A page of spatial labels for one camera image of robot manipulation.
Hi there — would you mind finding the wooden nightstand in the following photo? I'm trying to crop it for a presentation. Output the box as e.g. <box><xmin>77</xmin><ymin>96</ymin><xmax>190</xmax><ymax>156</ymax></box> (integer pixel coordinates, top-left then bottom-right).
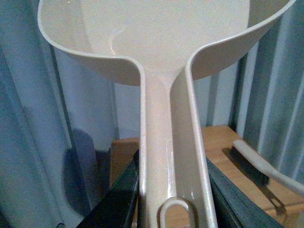
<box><xmin>110</xmin><ymin>125</ymin><xmax>304</xmax><ymax>228</ymax></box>

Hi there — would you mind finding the beige plastic dustpan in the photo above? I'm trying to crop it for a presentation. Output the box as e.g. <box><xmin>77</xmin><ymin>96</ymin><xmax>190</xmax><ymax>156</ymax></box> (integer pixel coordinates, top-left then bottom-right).
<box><xmin>38</xmin><ymin>0</ymin><xmax>293</xmax><ymax>228</ymax></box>

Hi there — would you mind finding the beige hand brush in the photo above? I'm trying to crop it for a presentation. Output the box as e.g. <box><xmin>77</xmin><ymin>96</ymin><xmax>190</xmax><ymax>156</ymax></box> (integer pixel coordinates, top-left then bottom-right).
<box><xmin>230</xmin><ymin>140</ymin><xmax>304</xmax><ymax>197</ymax></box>

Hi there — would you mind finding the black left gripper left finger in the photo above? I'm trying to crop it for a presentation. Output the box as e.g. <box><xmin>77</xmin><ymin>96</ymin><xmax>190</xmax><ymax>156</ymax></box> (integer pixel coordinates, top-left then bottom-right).
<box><xmin>78</xmin><ymin>151</ymin><xmax>139</xmax><ymax>228</ymax></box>

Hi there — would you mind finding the light grey curtain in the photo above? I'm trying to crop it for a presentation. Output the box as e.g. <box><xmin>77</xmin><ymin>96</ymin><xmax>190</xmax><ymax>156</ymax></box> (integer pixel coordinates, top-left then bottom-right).
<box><xmin>0</xmin><ymin>0</ymin><xmax>304</xmax><ymax>228</ymax></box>

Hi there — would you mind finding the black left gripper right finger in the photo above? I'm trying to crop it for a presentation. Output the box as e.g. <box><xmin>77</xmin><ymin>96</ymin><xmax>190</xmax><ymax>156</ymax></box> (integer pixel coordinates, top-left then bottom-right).
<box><xmin>206</xmin><ymin>159</ymin><xmax>282</xmax><ymax>228</ymax></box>

